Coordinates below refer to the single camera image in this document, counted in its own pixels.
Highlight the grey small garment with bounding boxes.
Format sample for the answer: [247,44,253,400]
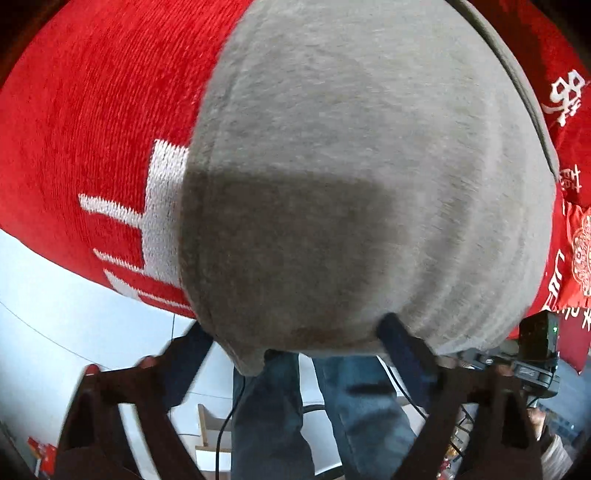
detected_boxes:
[179,1,558,376]

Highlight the right hand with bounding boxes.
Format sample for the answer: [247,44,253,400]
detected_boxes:
[528,408,553,441]

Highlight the blue jeans legs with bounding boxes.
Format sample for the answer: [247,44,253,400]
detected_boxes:
[230,352,416,479]

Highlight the red blanket with white print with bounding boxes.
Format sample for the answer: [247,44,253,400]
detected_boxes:
[0,0,591,375]

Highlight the black cable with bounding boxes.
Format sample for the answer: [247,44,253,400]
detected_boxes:
[213,368,247,480]

